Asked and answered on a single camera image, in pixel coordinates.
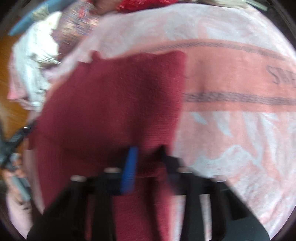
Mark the bright red fabric item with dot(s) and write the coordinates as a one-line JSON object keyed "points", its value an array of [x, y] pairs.
{"points": [[128, 6]]}

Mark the pink patterned bed blanket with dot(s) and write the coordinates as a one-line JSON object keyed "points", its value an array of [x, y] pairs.
{"points": [[236, 129]]}

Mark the floral patterned quilt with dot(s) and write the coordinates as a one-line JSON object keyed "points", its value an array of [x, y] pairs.
{"points": [[76, 22]]}

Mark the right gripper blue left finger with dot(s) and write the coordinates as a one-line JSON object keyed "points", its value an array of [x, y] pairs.
{"points": [[129, 171]]}

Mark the pale pink garment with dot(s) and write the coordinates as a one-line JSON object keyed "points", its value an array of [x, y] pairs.
{"points": [[17, 90]]}

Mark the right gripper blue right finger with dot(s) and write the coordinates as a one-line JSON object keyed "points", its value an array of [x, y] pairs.
{"points": [[172, 166]]}

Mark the dark red knit sweater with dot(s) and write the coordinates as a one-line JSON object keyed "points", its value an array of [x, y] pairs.
{"points": [[81, 141]]}

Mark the white light blue garment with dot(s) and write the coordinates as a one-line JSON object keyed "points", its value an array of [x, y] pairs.
{"points": [[34, 51]]}

